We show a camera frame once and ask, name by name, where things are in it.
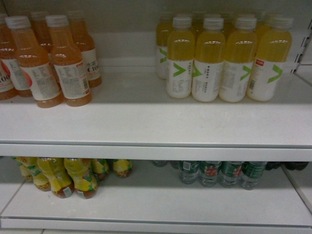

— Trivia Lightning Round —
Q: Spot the yellow vitamin drink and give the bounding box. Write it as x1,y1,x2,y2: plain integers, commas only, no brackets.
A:
246,17,293,101
192,17,226,102
218,17,257,102
166,16,195,98

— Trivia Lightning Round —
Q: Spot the orange juice bottle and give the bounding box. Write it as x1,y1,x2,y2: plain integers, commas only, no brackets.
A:
5,16,64,108
46,15,92,107

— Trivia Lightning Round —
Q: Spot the orange juice bottle front left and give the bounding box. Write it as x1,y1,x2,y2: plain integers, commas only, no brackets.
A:
5,16,64,108

